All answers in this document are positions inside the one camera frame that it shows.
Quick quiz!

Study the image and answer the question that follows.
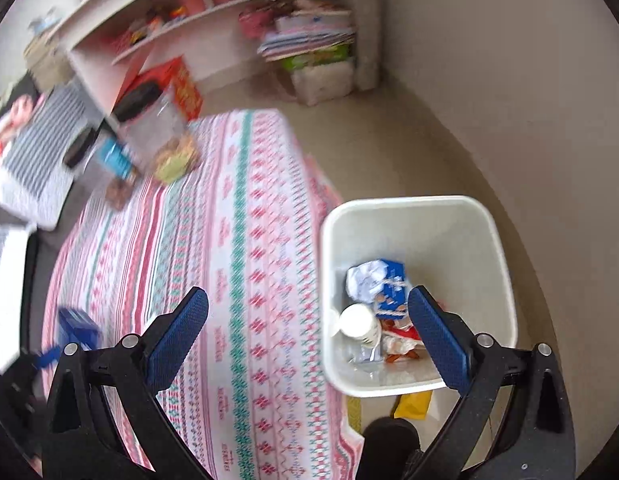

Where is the beige woven basket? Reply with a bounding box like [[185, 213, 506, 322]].
[[23, 35, 75, 89]]

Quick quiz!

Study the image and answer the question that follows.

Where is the stack of books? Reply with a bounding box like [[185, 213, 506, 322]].
[[258, 0, 359, 62]]

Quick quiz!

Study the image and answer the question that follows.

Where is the clear jar with pistachios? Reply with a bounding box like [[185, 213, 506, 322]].
[[112, 82, 201, 184]]

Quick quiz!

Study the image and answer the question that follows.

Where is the patterned pink green tablecloth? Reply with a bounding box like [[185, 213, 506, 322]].
[[39, 109, 366, 480]]

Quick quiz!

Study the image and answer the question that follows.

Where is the grey sofa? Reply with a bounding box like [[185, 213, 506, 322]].
[[0, 80, 110, 361]]

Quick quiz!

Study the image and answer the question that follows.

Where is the clear jar with brown nuts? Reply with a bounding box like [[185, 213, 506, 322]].
[[63, 127, 141, 212]]

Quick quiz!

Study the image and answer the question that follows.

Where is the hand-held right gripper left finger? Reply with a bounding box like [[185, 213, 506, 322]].
[[42, 287, 210, 480]]

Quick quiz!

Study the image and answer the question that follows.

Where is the grey striped white sofa cover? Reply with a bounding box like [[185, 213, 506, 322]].
[[0, 85, 106, 232]]

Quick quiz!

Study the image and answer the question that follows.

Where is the yellow snack packet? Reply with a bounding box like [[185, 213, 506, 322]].
[[393, 390, 433, 420]]

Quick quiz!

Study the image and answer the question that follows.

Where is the clear storage box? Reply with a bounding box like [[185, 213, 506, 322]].
[[290, 60, 356, 107]]

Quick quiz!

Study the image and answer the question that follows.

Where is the white shelf unit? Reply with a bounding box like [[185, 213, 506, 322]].
[[24, 0, 381, 111]]

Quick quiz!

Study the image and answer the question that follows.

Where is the red white wrapper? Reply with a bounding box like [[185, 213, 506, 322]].
[[382, 321, 424, 354]]

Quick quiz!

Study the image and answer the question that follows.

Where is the blue milk carton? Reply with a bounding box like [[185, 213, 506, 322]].
[[372, 258, 408, 322]]

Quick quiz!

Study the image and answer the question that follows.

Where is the silver wrapper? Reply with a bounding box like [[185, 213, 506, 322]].
[[346, 260, 386, 302]]

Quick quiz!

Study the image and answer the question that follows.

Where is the green packet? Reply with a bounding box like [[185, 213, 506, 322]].
[[281, 44, 351, 72]]

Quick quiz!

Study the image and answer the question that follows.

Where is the red cardboard box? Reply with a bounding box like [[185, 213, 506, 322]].
[[120, 57, 204, 120]]

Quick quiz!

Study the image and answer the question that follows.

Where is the white trash bin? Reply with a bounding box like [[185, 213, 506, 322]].
[[320, 195, 519, 399]]

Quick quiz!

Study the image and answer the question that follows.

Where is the row of small toys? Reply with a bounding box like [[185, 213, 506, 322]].
[[128, 4, 183, 44]]

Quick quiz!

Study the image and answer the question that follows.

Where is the clear plastic wrapper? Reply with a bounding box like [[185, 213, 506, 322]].
[[346, 342, 386, 367]]

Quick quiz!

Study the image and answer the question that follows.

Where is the pink basket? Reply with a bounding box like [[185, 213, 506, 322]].
[[238, 7, 276, 39]]

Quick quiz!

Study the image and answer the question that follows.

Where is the white yogurt bottle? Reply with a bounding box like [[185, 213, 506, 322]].
[[338, 303, 383, 349]]

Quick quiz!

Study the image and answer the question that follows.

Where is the small blue box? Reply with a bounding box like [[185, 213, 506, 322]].
[[56, 307, 101, 352]]

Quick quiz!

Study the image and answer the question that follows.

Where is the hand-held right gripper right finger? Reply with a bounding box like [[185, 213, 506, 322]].
[[404, 285, 576, 480]]

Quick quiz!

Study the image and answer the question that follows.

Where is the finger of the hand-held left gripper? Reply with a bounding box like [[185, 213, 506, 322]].
[[33, 343, 66, 368]]

